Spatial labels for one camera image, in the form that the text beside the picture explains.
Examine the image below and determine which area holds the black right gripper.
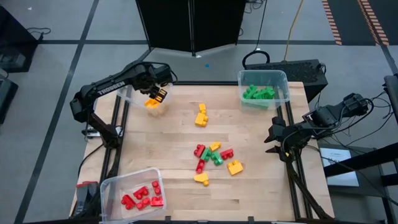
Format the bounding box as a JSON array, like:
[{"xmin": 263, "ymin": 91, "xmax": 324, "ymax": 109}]
[{"xmin": 264, "ymin": 116, "xmax": 313, "ymax": 162}]

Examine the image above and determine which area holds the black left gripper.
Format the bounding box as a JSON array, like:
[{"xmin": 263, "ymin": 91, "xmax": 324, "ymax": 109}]
[{"xmin": 136, "ymin": 62, "xmax": 174, "ymax": 103}]

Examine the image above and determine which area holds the long green four-stud block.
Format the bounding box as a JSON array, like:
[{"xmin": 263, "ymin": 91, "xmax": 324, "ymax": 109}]
[{"xmin": 243, "ymin": 84, "xmax": 259, "ymax": 100}]

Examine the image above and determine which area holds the clear plastic bin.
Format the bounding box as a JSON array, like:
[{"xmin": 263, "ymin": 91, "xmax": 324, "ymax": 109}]
[
  {"xmin": 99, "ymin": 167, "xmax": 168, "ymax": 223},
  {"xmin": 238, "ymin": 69, "xmax": 290, "ymax": 111},
  {"xmin": 116, "ymin": 67, "xmax": 174, "ymax": 118}
]

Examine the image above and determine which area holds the yellow two-stud block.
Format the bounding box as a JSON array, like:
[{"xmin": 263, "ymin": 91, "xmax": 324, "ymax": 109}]
[{"xmin": 195, "ymin": 111, "xmax": 209, "ymax": 128}]

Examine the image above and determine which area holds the white screen tablet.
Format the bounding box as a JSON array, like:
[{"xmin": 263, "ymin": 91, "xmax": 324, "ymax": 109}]
[{"xmin": 319, "ymin": 147, "xmax": 360, "ymax": 187}]

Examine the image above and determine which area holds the black folding screen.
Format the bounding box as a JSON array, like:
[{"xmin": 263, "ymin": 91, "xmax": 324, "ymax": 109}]
[{"xmin": 135, "ymin": 0, "xmax": 247, "ymax": 58}]

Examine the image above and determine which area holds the black computer case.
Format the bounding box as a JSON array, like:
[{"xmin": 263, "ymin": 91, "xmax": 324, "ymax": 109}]
[{"xmin": 245, "ymin": 58, "xmax": 329, "ymax": 102}]

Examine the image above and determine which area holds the black rig beam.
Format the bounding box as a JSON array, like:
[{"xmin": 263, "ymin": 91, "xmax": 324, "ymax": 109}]
[{"xmin": 323, "ymin": 151, "xmax": 398, "ymax": 178}]

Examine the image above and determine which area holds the black clamp with red top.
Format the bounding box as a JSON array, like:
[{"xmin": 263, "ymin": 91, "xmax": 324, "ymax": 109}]
[{"xmin": 76, "ymin": 182, "xmax": 90, "ymax": 216}]

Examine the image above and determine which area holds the black striped floor mat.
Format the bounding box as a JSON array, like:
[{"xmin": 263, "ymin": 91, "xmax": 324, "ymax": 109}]
[{"xmin": 322, "ymin": 0, "xmax": 398, "ymax": 47}]

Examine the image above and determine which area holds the black equipment case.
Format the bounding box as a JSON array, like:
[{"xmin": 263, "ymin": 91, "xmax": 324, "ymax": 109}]
[{"xmin": 0, "ymin": 76, "xmax": 19, "ymax": 124}]

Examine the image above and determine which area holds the black cabinet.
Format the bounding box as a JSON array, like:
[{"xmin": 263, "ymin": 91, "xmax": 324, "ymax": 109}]
[{"xmin": 0, "ymin": 6, "xmax": 40, "ymax": 74}]

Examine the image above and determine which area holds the black aluminium table frame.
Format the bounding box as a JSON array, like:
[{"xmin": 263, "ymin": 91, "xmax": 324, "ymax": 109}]
[{"xmin": 70, "ymin": 80, "xmax": 335, "ymax": 224}]

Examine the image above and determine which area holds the black hanging cable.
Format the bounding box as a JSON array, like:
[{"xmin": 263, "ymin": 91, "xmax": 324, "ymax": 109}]
[{"xmin": 241, "ymin": 0, "xmax": 271, "ymax": 70}]

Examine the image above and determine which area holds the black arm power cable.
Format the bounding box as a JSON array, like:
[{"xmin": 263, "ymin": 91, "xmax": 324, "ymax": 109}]
[
  {"xmin": 77, "ymin": 143, "xmax": 105, "ymax": 180},
  {"xmin": 345, "ymin": 90, "xmax": 397, "ymax": 147}
]

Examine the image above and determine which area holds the yellow hanging cable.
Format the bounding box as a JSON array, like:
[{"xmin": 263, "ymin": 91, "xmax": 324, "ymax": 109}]
[{"xmin": 283, "ymin": 0, "xmax": 305, "ymax": 62}]

